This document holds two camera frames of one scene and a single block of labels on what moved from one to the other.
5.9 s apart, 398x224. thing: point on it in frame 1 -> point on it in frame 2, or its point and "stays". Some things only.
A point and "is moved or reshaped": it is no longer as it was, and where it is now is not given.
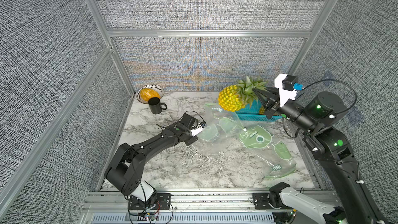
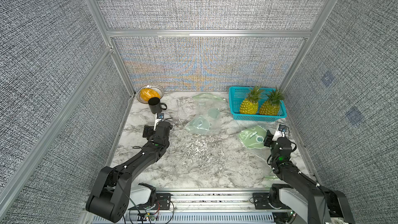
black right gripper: x=272 y=107 -> x=268 y=139
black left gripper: x=194 y=139 -> x=147 y=132
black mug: x=155 y=106 stays
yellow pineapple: x=233 y=98 is moved or reshaped
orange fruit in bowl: x=145 y=94 stays
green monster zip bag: x=221 y=125 is moved or reshaped
